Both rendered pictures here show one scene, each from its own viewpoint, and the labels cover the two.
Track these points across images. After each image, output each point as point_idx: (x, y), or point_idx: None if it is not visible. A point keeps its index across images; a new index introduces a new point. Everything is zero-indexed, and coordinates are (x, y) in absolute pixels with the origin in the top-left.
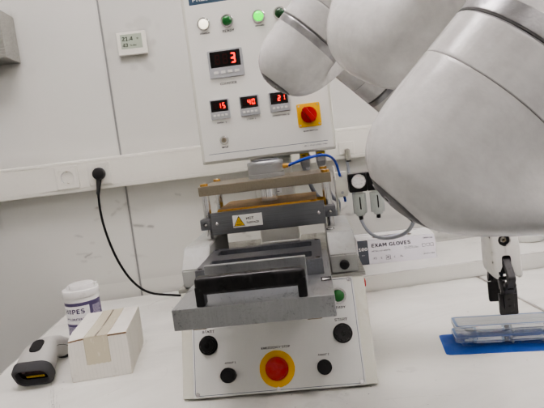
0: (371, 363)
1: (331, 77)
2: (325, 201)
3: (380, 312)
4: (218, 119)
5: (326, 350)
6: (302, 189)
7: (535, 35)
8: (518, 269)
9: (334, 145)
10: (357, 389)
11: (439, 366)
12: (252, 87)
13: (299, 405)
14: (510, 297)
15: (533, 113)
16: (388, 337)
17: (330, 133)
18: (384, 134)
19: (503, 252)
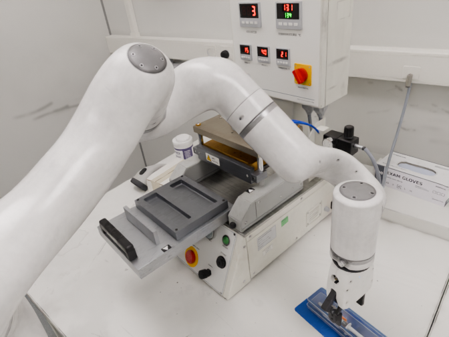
0: (228, 288)
1: (173, 127)
2: (257, 168)
3: (326, 238)
4: (244, 59)
5: (212, 264)
6: (367, 95)
7: None
8: (340, 303)
9: (319, 105)
10: (217, 295)
11: (274, 314)
12: (266, 39)
13: (185, 284)
14: (333, 314)
15: None
16: (292, 266)
17: (317, 95)
18: None
19: (332, 286)
